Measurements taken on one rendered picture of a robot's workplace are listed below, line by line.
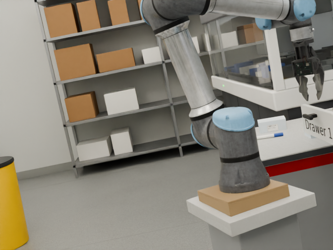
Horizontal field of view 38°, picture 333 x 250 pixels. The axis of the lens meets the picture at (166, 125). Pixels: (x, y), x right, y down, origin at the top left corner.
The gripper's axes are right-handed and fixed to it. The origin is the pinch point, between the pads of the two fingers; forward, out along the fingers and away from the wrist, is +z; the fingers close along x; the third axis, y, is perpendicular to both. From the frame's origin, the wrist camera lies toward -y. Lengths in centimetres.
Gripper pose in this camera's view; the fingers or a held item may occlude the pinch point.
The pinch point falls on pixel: (312, 96)
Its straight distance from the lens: 179.4
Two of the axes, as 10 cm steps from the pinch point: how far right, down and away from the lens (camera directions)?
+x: 8.4, -0.9, -5.3
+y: -5.0, 2.4, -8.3
